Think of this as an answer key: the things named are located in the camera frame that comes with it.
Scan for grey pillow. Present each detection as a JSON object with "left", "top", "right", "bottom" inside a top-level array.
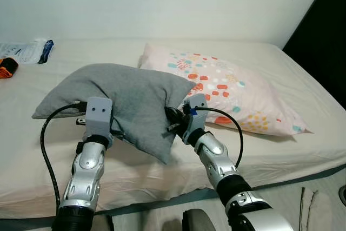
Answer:
[{"left": 31, "top": 63, "right": 196, "bottom": 165}]

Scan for pink patterned pillow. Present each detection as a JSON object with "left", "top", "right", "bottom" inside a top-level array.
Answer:
[{"left": 139, "top": 43, "right": 313, "bottom": 136}]

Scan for grey robot left leg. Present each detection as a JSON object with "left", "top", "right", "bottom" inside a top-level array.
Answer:
[{"left": 92, "top": 215, "right": 114, "bottom": 231}]

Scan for grey robot leg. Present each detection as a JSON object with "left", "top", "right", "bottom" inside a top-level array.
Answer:
[
  {"left": 181, "top": 208, "right": 217, "bottom": 231},
  {"left": 92, "top": 215, "right": 114, "bottom": 231}
]

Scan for grey robot right leg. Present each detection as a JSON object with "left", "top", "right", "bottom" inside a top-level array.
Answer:
[{"left": 181, "top": 208, "right": 217, "bottom": 231}]

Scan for orange and black device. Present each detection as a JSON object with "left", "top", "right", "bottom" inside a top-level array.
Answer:
[{"left": 0, "top": 57, "right": 19, "bottom": 79}]

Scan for bed with cream sheet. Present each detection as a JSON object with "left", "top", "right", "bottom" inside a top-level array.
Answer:
[{"left": 0, "top": 37, "right": 346, "bottom": 221}]

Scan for black wardrobe panel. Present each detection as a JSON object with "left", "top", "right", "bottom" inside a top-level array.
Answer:
[{"left": 282, "top": 0, "right": 346, "bottom": 110}]

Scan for beige folded mat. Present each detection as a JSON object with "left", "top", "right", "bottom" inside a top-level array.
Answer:
[{"left": 299, "top": 187, "right": 336, "bottom": 231}]

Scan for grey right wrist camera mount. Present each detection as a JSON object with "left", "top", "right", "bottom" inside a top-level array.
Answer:
[{"left": 183, "top": 93, "right": 209, "bottom": 134}]

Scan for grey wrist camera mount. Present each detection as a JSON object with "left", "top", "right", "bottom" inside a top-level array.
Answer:
[
  {"left": 183, "top": 93, "right": 209, "bottom": 134},
  {"left": 84, "top": 97, "right": 114, "bottom": 137}
]

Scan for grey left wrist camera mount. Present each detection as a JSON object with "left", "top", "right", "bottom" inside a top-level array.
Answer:
[{"left": 84, "top": 97, "right": 114, "bottom": 137}]

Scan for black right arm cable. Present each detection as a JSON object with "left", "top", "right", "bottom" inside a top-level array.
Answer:
[{"left": 192, "top": 107, "right": 245, "bottom": 171}]

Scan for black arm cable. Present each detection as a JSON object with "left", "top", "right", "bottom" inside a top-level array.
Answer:
[
  {"left": 192, "top": 107, "right": 245, "bottom": 171},
  {"left": 40, "top": 101, "right": 88, "bottom": 213}
]

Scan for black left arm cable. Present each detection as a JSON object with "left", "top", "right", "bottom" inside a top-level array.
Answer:
[{"left": 40, "top": 101, "right": 88, "bottom": 213}]

